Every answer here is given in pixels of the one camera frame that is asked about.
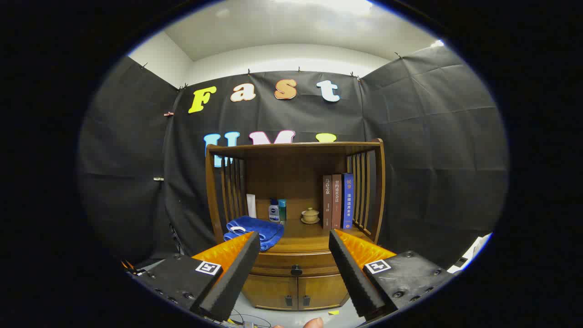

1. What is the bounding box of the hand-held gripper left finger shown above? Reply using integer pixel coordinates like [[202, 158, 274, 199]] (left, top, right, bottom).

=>
[[129, 231, 261, 323]]

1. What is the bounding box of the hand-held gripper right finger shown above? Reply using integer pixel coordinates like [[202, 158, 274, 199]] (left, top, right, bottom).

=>
[[328, 229, 457, 320]]

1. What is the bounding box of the wooden drawer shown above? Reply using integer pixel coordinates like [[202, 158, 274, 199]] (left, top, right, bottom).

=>
[[248, 251, 342, 277]]

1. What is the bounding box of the wooden cabinet door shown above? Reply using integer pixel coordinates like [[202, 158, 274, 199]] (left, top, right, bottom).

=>
[[241, 273, 299, 311], [298, 273, 349, 311]]

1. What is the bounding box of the wooden countertop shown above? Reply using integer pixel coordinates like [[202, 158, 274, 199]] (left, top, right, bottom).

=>
[[225, 219, 374, 253]]

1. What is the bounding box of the wooden cabinet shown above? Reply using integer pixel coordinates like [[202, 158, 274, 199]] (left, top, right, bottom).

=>
[[205, 139, 387, 311]]

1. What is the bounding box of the blue towel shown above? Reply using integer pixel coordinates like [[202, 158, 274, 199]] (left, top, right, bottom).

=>
[[223, 215, 285, 252]]

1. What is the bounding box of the blue book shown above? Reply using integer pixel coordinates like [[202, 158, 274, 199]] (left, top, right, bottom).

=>
[[342, 173, 354, 230]]

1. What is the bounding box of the reddish brown book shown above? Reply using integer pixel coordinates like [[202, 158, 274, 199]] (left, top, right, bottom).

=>
[[332, 174, 343, 229]]

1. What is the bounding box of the dark brown book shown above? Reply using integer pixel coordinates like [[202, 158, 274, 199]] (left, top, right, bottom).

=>
[[322, 175, 333, 230]]

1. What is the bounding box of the white equipment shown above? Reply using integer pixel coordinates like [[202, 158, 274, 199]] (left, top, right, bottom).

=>
[[447, 232, 493, 274]]

